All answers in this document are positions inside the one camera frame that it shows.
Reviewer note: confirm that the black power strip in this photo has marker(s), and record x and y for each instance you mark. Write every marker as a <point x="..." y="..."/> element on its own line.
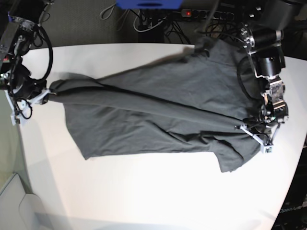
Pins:
<point x="203" y="14"/>

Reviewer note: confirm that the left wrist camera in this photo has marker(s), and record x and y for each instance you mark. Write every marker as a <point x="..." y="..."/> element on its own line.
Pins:
<point x="266" y="149"/>

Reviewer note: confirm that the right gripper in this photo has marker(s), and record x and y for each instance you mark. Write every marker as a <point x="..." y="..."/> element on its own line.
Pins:
<point x="22" y="109"/>

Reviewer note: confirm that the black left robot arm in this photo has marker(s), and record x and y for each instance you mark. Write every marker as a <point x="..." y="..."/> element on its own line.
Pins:
<point x="264" y="23"/>

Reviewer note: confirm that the blue box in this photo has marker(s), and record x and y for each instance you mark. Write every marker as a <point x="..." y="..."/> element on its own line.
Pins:
<point x="149" y="4"/>

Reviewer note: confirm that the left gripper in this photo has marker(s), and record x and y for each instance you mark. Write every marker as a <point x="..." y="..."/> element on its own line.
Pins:
<point x="263" y="131"/>

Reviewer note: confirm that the grey t-shirt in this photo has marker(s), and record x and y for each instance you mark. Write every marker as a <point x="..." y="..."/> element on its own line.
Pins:
<point x="185" y="104"/>

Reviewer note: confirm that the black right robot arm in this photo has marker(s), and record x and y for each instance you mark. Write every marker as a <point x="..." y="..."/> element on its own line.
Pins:
<point x="20" y="29"/>

